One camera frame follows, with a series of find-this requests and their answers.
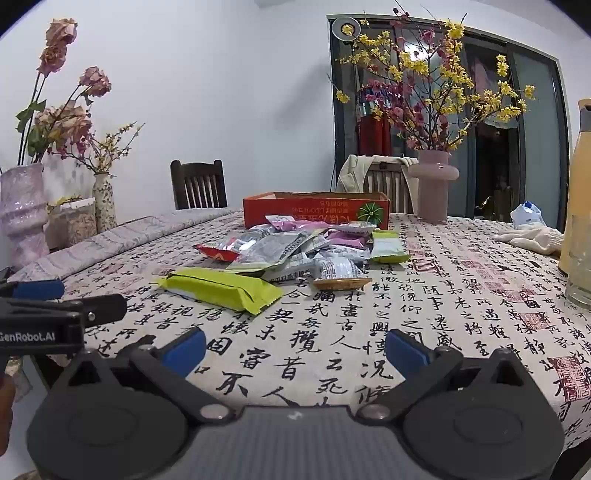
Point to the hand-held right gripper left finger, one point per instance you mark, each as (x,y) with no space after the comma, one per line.
(184,350)

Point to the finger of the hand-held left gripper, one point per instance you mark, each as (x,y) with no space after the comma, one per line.
(101,307)
(37,290)

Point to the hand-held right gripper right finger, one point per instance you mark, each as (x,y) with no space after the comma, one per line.
(406,353)

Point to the lime green snack packet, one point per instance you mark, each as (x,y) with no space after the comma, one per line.
(217,288)
(388,249)

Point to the pile of mixed snack bags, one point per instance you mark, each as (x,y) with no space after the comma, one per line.
(277,249)

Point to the pink snack packet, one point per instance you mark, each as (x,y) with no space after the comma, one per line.
(300,225)

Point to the orange cardboard box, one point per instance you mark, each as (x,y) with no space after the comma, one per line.
(323,205)

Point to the clear plastic storage container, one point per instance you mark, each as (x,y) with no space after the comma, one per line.
(74,226)

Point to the textured pink tall vase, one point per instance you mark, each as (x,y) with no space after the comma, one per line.
(23,207)

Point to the small floral print vase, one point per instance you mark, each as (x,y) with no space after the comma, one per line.
(105,203)

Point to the smooth pink vase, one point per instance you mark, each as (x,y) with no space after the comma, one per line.
(431,194)

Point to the dark wooden chair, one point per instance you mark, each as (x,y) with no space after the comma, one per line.
(198,168)

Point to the brown slatted wooden chair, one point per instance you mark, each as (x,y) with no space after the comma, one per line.
(390,184)

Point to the white knitted glove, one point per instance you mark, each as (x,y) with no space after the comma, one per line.
(531,237)

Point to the dried pink roses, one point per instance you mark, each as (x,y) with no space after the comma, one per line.
(60,120)

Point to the blue and white plastic pack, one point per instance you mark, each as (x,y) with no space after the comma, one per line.
(526,216)

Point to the beige jacket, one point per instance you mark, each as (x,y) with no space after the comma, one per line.
(351,173)

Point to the clear drinking glass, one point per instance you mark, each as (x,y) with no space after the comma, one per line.
(579,277)

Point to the red hanging garment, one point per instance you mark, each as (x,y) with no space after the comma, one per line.
(374,134)

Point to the yellow thermos jug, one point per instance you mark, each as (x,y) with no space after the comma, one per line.
(581,184)

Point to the yellow and pink flowering branches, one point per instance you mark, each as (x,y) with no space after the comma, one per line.
(415,92)

